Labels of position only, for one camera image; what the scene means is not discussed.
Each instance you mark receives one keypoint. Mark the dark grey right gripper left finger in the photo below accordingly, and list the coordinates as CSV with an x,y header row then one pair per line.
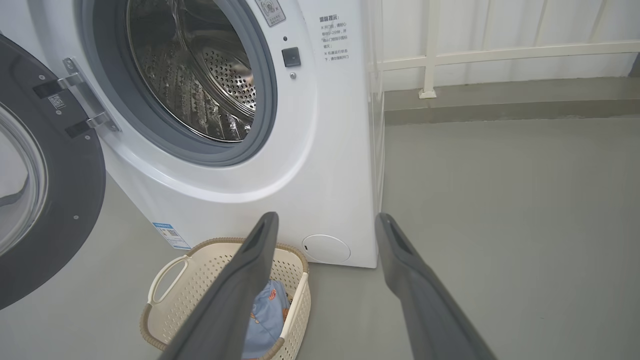
x,y
235,290

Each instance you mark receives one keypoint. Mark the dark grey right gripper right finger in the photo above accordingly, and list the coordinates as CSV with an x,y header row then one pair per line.
x,y
425,300

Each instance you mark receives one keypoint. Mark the blue patterned garment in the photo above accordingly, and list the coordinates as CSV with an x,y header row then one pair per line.
x,y
267,320

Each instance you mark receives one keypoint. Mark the washing machine door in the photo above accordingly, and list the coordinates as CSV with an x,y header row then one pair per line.
x,y
75,175

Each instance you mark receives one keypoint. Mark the white front-load washing machine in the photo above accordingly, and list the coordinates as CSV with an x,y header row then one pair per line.
x,y
325,175

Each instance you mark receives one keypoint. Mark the stainless steel washing machine drum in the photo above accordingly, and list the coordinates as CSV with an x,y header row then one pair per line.
x,y
220,75

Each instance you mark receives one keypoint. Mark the silver door hinge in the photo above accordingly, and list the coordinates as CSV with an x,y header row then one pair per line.
x,y
92,100

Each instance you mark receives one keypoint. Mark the cream plastic laundry basket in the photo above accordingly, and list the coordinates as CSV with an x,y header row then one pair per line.
x,y
200,280

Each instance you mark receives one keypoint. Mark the blue energy label sticker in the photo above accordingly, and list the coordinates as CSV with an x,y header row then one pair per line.
x,y
171,236

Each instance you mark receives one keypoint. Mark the round white filter cover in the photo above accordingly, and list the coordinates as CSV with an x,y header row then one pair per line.
x,y
326,248

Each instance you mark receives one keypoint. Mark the white metal railing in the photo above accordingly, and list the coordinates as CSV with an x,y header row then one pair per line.
x,y
500,54

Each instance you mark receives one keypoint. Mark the grey warning sticker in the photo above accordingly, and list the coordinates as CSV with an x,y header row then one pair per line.
x,y
271,12

